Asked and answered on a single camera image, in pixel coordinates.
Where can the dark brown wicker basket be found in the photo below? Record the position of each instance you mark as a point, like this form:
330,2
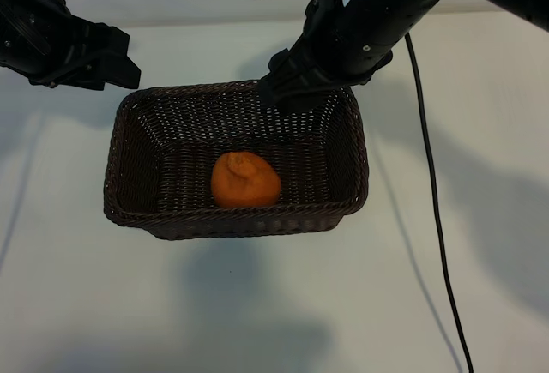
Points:
171,176

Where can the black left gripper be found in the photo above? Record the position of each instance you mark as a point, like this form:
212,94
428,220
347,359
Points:
43,43

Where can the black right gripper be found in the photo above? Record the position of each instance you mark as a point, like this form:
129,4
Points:
364,25

